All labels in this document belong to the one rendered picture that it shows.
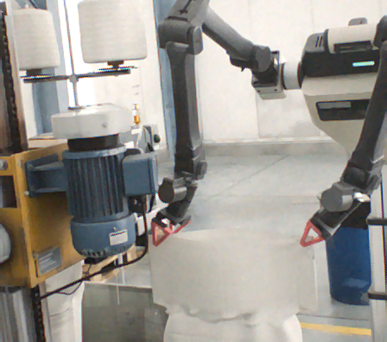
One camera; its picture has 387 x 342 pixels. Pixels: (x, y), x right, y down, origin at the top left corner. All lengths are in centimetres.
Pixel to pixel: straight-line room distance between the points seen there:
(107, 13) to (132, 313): 122
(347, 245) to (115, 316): 185
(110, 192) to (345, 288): 272
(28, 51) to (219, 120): 885
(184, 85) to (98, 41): 24
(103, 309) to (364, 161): 125
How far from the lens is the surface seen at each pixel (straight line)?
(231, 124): 1037
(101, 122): 140
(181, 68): 158
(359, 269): 392
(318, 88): 195
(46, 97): 780
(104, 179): 144
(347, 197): 156
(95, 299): 244
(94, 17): 155
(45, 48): 171
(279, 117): 1008
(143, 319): 236
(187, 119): 164
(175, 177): 169
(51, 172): 151
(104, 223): 145
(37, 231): 154
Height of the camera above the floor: 150
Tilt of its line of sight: 7 degrees down
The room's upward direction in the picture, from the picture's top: 5 degrees counter-clockwise
